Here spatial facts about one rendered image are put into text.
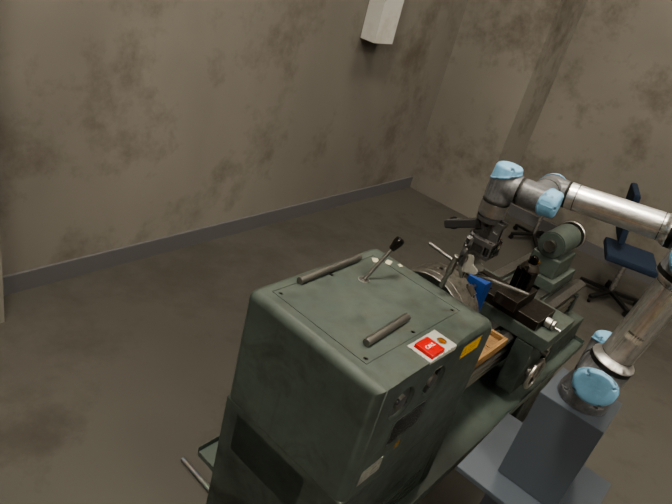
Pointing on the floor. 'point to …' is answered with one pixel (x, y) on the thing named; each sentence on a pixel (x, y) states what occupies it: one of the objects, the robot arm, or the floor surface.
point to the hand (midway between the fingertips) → (460, 272)
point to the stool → (529, 231)
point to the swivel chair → (626, 256)
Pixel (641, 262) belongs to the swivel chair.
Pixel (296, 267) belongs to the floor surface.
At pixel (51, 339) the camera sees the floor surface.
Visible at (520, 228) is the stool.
